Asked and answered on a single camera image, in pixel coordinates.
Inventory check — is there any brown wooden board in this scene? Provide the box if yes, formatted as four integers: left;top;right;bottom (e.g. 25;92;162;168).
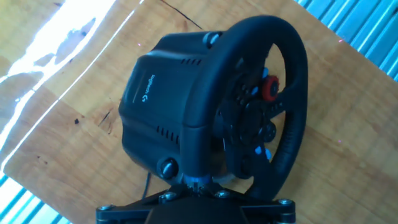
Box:
0;0;398;224

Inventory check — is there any black racing steering wheel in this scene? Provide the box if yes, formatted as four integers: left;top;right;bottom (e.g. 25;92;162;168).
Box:
180;14;308;202

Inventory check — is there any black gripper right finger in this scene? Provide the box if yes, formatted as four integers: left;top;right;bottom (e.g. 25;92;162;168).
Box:
197;182;295;224

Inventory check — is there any black USB cable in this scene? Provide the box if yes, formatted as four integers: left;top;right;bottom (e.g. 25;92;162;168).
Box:
141;172;153;200

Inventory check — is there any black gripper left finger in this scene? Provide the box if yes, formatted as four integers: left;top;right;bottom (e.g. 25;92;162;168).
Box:
95;182;197;224

